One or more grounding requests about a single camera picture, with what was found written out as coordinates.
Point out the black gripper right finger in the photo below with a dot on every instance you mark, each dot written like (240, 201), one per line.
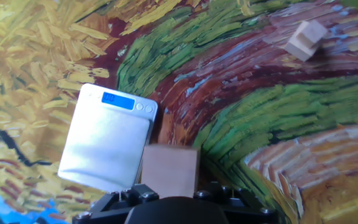
(244, 210)

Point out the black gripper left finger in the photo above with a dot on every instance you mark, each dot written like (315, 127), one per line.
(117, 207)

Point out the large wooden cube block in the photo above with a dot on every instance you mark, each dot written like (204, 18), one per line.
(169, 171)

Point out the silver digital scale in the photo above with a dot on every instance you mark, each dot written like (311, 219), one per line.
(104, 140)

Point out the painted blue yellow tablecloth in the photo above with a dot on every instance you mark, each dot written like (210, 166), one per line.
(259, 124)

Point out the small notched wooden block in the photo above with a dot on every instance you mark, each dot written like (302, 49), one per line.
(304, 40)

